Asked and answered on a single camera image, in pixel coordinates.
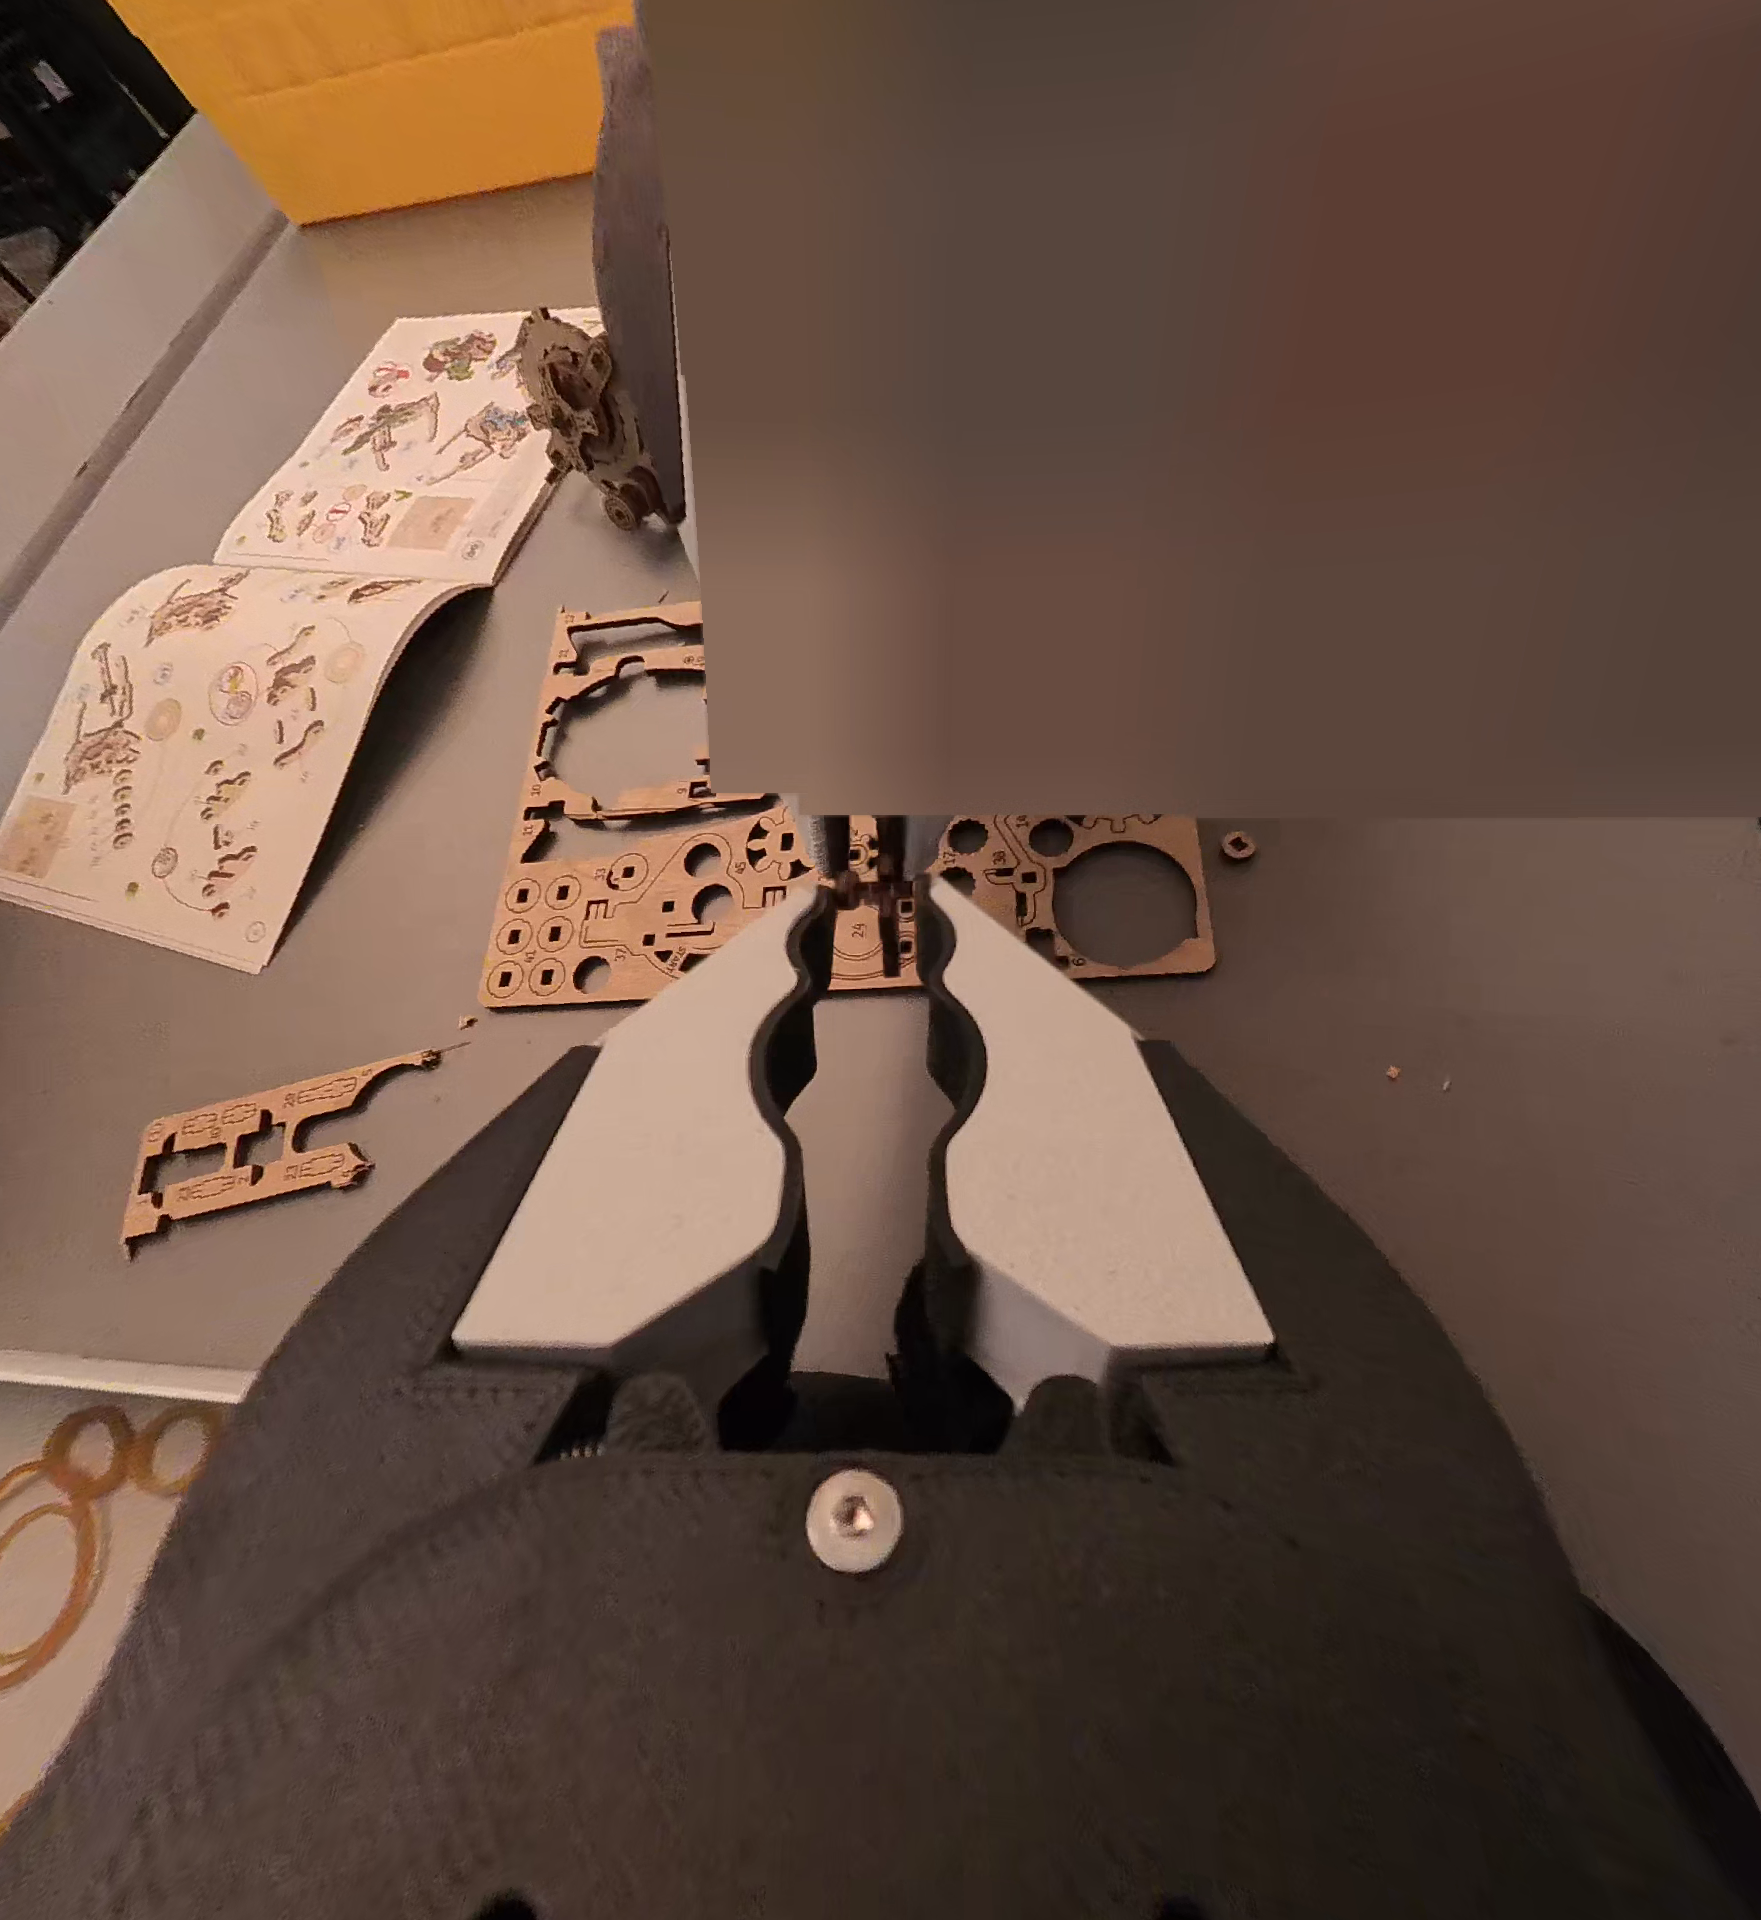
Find yellow box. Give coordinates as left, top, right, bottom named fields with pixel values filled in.
left=108, top=0, right=643, bottom=227

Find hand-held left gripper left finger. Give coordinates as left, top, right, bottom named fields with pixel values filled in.
left=454, top=898, right=821, bottom=1427

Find large wooden parts sheet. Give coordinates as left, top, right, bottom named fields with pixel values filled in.
left=476, top=601, right=1219, bottom=1008

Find assembled wooden model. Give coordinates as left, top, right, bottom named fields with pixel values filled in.
left=512, top=307, right=686, bottom=528

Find narrow wooden parts strip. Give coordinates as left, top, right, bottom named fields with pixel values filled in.
left=122, top=1047, right=443, bottom=1257

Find open instruction booklet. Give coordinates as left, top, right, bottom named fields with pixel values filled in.
left=0, top=307, right=602, bottom=979

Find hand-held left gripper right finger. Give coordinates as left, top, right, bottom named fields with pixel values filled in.
left=917, top=876, right=1279, bottom=1418

